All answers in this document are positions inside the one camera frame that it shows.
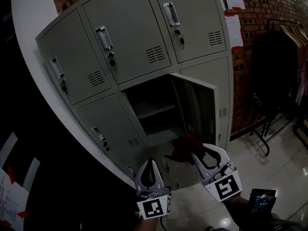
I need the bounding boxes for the black smartphone on wrist mount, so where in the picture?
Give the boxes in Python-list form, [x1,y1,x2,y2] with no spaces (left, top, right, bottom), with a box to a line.
[247,188,277,216]

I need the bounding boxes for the grey metal locker cabinet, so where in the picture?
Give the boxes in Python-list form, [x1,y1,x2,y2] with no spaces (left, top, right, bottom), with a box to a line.
[35,0,234,192]

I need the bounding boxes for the grey locker door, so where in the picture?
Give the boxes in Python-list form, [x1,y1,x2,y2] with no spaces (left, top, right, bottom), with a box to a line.
[169,72,218,146]

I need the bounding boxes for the pink hanging garment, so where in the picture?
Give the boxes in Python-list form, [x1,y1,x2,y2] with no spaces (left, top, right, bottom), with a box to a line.
[295,42,308,105]

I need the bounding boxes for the black hanging garment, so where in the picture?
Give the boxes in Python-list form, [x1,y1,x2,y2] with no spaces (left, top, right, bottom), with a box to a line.
[251,29,299,120]

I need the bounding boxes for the dark low platform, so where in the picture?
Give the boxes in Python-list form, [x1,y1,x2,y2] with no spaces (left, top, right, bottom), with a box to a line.
[292,119,308,151]

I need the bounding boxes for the person's left forearm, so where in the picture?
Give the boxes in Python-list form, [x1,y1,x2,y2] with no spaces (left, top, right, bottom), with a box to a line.
[133,219,164,231]

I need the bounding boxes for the row of wooden hangers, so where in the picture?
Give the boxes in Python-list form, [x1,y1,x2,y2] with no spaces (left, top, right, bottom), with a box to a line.
[276,24,308,43]

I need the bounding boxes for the person's right forearm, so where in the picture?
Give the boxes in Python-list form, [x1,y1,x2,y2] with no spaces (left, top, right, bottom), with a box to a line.
[223,196,256,231]

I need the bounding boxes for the thin black cable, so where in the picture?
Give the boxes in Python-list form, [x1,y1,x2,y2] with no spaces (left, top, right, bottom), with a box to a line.
[286,201,308,221]

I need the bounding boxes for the white printed notice red tape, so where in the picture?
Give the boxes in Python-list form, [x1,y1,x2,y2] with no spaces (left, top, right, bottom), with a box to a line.
[0,166,31,231]

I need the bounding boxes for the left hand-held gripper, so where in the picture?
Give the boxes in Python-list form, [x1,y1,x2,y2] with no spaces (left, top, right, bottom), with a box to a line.
[134,158,172,220]

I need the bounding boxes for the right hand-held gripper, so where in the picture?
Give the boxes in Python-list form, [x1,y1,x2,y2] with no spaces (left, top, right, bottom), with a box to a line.
[192,143,243,203]

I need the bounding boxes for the black clothes rack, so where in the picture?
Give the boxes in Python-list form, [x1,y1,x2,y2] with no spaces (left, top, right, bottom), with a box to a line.
[250,17,304,157]

